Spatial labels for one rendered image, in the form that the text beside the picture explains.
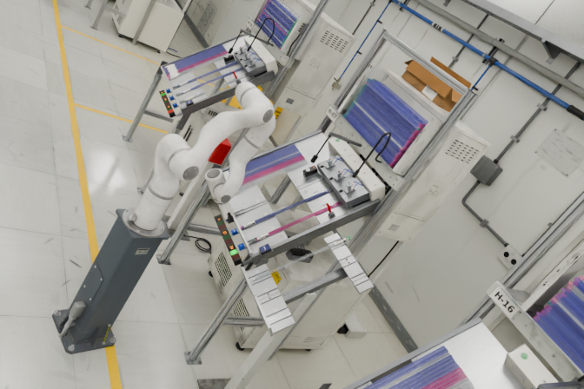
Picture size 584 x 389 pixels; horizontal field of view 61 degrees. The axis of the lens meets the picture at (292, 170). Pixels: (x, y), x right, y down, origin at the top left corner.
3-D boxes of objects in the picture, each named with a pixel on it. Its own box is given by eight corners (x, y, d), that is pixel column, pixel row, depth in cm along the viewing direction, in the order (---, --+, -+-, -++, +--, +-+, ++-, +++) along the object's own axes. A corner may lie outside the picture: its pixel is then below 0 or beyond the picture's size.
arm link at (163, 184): (155, 199, 202) (180, 153, 193) (137, 171, 212) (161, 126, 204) (179, 201, 211) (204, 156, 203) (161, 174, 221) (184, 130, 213)
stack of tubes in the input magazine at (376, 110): (390, 167, 244) (423, 122, 235) (341, 115, 280) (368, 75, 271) (406, 173, 252) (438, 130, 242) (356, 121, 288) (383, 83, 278)
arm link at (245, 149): (269, 158, 218) (228, 208, 224) (255, 140, 230) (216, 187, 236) (255, 150, 212) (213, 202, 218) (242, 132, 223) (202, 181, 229)
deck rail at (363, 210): (255, 265, 241) (252, 257, 237) (253, 262, 242) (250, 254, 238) (381, 208, 255) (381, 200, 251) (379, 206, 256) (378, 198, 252)
